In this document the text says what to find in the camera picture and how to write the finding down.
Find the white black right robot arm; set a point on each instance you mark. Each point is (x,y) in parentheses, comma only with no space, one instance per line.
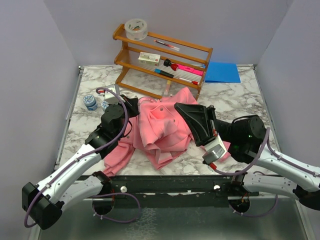
(247,140)

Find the pink zip jacket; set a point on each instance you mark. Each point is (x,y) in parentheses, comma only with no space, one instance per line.
(158,131)

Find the blue white paint jar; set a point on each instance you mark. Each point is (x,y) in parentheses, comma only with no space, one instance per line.
(90,102)
(104,105)

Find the white staples box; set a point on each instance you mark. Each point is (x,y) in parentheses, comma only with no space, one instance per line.
(149,59)

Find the wooden three-tier shelf rack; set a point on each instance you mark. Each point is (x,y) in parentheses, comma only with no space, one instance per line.
(141,78)

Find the white red pen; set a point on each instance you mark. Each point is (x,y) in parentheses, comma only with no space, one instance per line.
(188,80)

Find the blue black marker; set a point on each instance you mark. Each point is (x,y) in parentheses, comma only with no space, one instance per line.
(163,73)

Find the yellow pink glue stick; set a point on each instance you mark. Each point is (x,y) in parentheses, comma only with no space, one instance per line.
(167,88)

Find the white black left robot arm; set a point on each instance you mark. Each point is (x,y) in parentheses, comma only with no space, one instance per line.
(45,202)

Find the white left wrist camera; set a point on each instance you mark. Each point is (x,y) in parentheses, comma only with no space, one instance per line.
(109,96)

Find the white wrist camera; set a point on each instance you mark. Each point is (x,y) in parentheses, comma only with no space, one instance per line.
(109,96)
(216,150)

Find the pink highlighter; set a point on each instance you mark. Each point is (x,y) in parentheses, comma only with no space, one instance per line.
(190,70)

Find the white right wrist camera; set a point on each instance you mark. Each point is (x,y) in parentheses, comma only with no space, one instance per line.
(216,150)

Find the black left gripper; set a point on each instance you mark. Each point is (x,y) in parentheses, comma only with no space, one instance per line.
(131,104)

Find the blue folder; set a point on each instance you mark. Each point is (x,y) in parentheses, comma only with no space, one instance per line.
(219,72)

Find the clear tape roll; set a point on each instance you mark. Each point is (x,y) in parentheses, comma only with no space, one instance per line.
(136,29)

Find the red clear pen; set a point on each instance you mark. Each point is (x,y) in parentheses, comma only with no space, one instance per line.
(175,48)

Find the black metal base rail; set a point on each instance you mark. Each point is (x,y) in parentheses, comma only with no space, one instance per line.
(169,191)

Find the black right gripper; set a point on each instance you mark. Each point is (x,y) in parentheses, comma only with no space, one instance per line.
(201,120)

